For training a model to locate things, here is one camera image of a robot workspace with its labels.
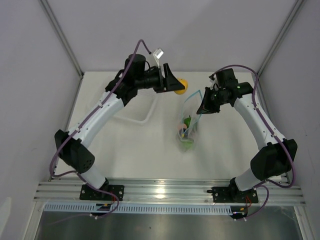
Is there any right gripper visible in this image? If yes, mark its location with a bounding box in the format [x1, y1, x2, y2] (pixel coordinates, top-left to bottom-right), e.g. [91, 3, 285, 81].
[196, 87, 229, 115]

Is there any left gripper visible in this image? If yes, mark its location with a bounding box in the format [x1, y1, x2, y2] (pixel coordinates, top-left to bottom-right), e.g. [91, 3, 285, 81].
[135, 63, 184, 94]

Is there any yellow toy lemon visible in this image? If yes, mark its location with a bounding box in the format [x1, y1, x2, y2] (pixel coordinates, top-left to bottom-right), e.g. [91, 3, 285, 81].
[174, 78, 189, 95]

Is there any green toy bell pepper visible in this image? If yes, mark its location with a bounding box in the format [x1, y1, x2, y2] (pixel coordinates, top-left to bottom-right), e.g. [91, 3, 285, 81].
[183, 116, 192, 128]

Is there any clear zip top bag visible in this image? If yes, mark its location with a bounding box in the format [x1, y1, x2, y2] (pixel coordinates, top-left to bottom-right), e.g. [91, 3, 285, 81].
[176, 89, 203, 152]

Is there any pink toy egg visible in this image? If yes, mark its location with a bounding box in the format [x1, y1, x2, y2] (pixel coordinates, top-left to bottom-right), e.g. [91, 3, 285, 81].
[177, 123, 188, 132]

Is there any purple toy eggplant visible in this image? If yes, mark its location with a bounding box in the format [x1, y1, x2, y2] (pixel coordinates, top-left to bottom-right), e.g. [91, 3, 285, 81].
[181, 128, 197, 139]

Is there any green toy bitter gourd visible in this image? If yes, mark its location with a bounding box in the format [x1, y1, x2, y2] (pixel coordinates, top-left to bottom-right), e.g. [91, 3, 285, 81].
[180, 138, 195, 151]

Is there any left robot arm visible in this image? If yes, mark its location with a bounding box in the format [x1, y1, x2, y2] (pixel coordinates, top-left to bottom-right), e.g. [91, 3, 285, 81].
[53, 53, 188, 200]

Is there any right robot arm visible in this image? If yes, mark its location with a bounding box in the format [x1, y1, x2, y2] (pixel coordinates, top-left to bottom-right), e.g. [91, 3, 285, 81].
[196, 65, 298, 202]

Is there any white perforated plastic basket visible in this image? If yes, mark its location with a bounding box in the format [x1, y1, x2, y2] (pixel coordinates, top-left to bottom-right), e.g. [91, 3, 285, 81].
[114, 89, 158, 125]

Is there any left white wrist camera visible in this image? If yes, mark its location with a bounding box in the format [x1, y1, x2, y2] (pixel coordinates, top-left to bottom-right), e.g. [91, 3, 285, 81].
[151, 48, 164, 68]

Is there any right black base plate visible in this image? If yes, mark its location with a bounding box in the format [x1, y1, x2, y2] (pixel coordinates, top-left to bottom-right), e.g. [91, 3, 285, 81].
[206, 186, 259, 204]

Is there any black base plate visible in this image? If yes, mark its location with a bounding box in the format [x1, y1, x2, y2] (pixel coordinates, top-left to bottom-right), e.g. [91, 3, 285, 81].
[206, 186, 259, 204]
[79, 184, 125, 201]

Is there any aluminium mounting rail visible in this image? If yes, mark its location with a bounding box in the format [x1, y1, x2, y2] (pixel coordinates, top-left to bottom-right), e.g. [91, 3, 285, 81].
[33, 177, 306, 207]

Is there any right aluminium frame post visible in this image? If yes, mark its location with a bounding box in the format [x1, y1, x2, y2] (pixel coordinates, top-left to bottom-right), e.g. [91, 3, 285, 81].
[257, 0, 307, 77]

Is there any aluminium frame post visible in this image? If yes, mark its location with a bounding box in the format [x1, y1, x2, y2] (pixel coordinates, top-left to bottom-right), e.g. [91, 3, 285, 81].
[257, 0, 307, 77]
[38, 0, 84, 78]

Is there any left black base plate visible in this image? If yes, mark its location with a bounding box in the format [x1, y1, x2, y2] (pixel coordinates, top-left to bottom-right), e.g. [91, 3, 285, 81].
[79, 184, 125, 201]

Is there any left aluminium frame post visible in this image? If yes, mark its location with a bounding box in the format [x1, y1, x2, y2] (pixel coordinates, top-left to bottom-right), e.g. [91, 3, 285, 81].
[38, 0, 84, 78]

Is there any white slotted cable duct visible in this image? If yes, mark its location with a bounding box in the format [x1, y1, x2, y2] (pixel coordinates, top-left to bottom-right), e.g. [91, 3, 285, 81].
[43, 202, 233, 216]

